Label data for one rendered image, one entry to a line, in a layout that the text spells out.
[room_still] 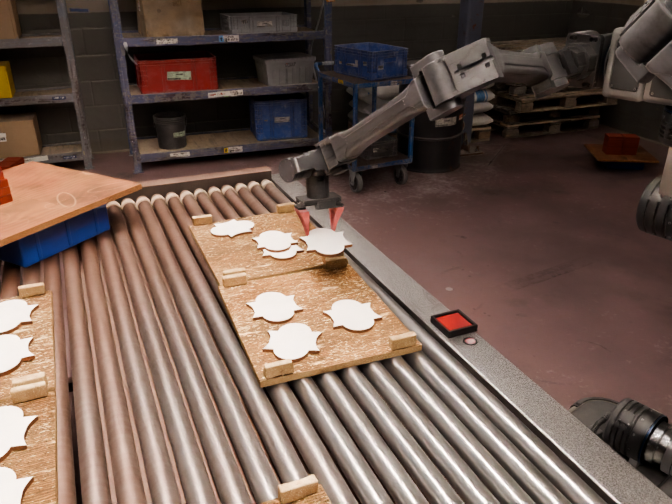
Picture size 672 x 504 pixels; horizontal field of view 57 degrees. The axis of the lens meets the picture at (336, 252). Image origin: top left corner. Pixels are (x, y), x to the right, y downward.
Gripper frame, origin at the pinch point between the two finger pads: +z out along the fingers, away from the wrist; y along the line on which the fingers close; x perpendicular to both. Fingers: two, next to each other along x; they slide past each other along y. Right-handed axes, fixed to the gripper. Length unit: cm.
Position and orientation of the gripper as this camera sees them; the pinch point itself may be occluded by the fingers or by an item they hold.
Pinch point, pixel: (320, 231)
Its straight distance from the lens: 156.1
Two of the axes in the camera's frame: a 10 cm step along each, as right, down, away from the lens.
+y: 9.4, -1.4, 3.0
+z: 0.4, 9.5, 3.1
